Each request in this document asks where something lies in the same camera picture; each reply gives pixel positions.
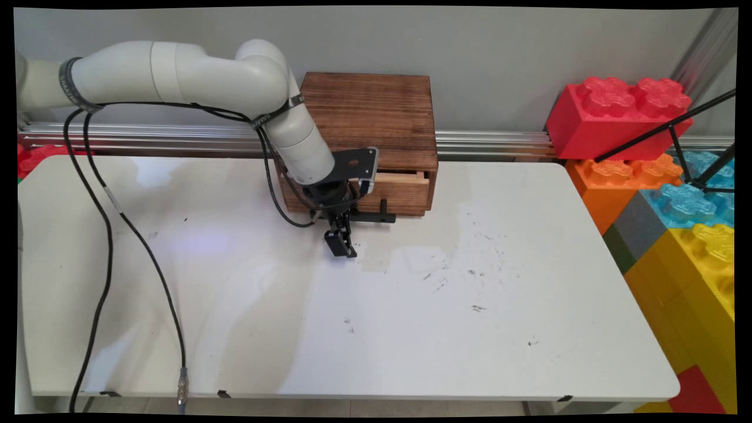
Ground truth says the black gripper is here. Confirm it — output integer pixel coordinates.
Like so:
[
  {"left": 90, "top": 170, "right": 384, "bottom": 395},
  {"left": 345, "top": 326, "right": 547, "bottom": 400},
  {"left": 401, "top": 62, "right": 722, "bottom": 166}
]
[{"left": 302, "top": 179, "right": 361, "bottom": 260}]

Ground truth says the dark wooden drawer cabinet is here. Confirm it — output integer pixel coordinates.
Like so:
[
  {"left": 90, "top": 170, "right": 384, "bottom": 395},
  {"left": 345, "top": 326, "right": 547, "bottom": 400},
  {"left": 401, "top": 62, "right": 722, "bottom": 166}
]
[{"left": 278, "top": 72, "right": 439, "bottom": 217}]

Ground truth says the large orange toy brick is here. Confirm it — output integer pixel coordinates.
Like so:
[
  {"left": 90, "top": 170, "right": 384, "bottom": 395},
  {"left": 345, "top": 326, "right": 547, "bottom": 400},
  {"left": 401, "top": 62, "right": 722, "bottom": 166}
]
[{"left": 565, "top": 153, "right": 684, "bottom": 236}]

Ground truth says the large dark green toy brick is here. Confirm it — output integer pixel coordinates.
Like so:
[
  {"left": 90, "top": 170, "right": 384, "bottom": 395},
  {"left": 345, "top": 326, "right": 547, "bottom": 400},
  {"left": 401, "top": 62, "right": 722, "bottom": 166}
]
[{"left": 602, "top": 223, "right": 636, "bottom": 275}]

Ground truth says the large red toy brick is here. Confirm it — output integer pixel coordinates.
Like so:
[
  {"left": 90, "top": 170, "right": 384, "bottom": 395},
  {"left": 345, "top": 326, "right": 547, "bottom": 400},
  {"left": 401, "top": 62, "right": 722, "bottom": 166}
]
[{"left": 545, "top": 76, "right": 694, "bottom": 162}]

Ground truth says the large grey toy brick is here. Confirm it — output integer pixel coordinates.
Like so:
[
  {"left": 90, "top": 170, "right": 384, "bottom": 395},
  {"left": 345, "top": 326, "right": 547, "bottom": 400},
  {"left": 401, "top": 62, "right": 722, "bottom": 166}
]
[{"left": 611, "top": 191, "right": 672, "bottom": 263}]

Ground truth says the red toy brick behind table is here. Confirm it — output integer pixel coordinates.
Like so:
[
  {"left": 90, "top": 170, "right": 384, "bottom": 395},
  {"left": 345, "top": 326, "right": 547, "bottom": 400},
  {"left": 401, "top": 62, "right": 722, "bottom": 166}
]
[{"left": 17, "top": 143, "right": 90, "bottom": 181}]

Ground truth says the large blue toy brick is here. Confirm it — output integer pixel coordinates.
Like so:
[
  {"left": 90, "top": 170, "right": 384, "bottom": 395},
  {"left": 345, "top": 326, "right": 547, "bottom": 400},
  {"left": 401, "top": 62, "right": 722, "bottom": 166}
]
[{"left": 639, "top": 150, "right": 736, "bottom": 228}]

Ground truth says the large yellow toy brick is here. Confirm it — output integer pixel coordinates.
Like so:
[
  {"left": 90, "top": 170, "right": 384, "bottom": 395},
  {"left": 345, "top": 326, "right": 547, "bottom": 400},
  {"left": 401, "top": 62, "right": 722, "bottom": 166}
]
[{"left": 623, "top": 223, "right": 738, "bottom": 414}]

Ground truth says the black tripod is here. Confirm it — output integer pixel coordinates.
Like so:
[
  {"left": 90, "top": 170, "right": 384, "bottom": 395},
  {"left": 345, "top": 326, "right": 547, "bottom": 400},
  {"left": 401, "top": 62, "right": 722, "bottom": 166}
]
[{"left": 593, "top": 88, "right": 737, "bottom": 195}]

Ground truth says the small red toy brick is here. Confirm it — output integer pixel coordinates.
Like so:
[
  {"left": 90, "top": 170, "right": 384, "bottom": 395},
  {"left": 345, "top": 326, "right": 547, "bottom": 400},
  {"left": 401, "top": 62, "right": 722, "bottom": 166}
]
[{"left": 668, "top": 364, "right": 727, "bottom": 415}]

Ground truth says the slanted aluminium profile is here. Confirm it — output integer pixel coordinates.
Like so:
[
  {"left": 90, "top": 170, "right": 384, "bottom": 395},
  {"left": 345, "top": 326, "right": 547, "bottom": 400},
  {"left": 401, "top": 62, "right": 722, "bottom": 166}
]
[{"left": 670, "top": 8, "right": 738, "bottom": 90}]

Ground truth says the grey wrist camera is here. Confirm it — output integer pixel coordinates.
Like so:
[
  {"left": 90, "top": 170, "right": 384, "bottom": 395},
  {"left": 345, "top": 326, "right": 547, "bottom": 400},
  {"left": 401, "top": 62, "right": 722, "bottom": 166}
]
[{"left": 360, "top": 148, "right": 380, "bottom": 195}]

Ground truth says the wooden drawer with black handle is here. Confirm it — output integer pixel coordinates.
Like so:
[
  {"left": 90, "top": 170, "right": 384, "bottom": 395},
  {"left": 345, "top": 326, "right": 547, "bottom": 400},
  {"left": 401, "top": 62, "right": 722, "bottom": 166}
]
[{"left": 350, "top": 172, "right": 431, "bottom": 224}]

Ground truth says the black wrist camera mount plate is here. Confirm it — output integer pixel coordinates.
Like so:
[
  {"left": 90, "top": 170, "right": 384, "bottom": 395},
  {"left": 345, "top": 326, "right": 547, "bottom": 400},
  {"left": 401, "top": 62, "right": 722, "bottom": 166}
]
[{"left": 330, "top": 147, "right": 377, "bottom": 189}]

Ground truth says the black velcro strap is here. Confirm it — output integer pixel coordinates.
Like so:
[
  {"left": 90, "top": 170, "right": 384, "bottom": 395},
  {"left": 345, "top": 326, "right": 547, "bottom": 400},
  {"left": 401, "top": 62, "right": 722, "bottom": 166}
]
[
  {"left": 249, "top": 94, "right": 306, "bottom": 130},
  {"left": 58, "top": 56, "right": 104, "bottom": 114}
]

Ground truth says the horizontal aluminium rail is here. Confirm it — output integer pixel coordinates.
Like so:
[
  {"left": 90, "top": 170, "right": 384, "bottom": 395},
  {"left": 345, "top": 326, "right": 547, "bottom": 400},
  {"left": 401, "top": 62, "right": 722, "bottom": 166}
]
[{"left": 18, "top": 122, "right": 735, "bottom": 160}]

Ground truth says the black cable with silver connector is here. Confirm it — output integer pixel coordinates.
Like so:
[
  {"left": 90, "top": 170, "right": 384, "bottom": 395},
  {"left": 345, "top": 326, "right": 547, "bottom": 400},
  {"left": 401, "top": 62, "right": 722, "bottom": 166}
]
[{"left": 82, "top": 101, "right": 318, "bottom": 408}]

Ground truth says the plain black cable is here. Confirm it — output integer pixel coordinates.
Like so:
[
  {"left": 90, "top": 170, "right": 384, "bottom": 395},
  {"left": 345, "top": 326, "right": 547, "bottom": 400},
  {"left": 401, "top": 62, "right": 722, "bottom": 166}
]
[{"left": 62, "top": 101, "right": 315, "bottom": 414}]

